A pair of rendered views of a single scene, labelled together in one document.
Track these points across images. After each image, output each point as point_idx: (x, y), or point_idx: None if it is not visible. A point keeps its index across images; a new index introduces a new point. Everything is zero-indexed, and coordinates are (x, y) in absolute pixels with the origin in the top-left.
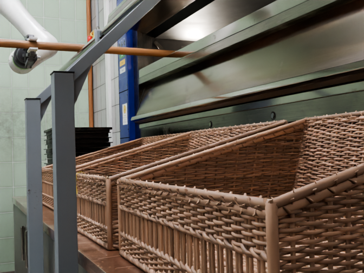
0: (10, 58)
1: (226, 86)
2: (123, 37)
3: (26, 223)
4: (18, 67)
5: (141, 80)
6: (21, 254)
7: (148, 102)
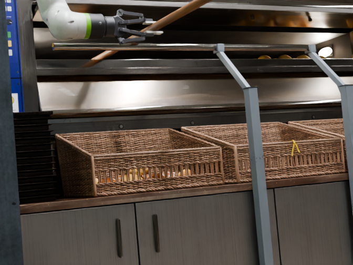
0: (76, 20)
1: (215, 98)
2: (6, 15)
3: (124, 214)
4: (84, 35)
5: (44, 72)
6: (122, 250)
7: (68, 97)
